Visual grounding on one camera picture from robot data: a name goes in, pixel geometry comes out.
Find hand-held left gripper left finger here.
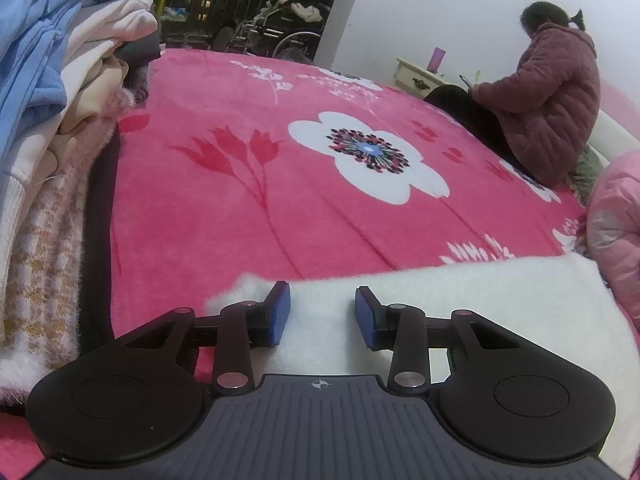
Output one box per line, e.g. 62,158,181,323
112,281,292,396

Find pink floral blanket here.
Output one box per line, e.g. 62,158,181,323
0,47,591,480

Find pink padded jacket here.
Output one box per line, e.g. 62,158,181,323
585,150,640,331

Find cream nightstand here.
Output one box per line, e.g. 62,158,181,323
392,57,448,93

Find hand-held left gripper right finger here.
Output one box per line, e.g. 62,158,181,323
355,286,531,396

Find white knit sweater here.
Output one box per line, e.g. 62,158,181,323
205,252,640,396

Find stack of folded clothes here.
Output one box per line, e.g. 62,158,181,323
0,0,163,406

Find grey green cloth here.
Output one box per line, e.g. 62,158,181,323
570,147,608,206

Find wheelchair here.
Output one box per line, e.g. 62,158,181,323
220,10,321,61

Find white pink bed headboard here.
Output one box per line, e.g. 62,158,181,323
585,80,640,161

